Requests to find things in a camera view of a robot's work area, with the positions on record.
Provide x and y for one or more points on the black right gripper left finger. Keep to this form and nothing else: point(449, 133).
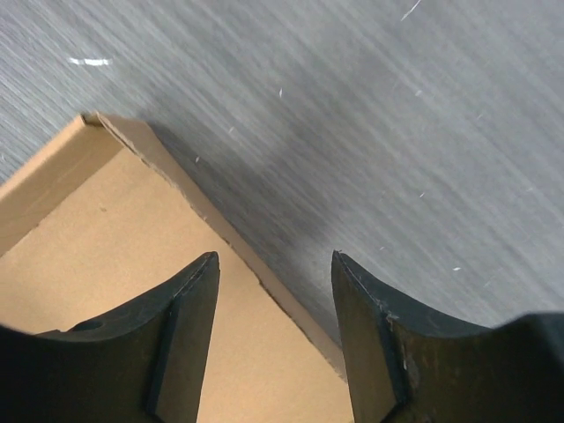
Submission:
point(143, 361)

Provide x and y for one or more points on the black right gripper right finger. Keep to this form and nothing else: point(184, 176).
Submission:
point(408, 362)

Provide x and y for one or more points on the brown cardboard box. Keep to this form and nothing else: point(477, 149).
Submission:
point(102, 214)

